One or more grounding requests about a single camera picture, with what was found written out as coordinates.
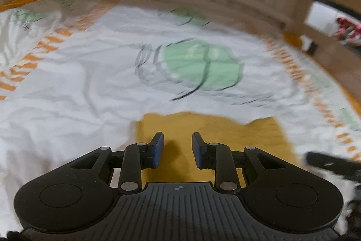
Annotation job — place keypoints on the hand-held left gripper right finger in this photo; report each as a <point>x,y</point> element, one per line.
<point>198,150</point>

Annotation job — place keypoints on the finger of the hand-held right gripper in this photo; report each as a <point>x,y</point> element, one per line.
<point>332,162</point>

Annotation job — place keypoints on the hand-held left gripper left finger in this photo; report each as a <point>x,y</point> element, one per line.
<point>156,149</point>

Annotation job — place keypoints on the mustard yellow small garment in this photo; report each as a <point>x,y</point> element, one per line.
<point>225,131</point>

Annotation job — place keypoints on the white printed blanket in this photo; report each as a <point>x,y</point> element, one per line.
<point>112,60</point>

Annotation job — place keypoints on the red objects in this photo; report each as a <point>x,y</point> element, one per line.
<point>349,29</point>

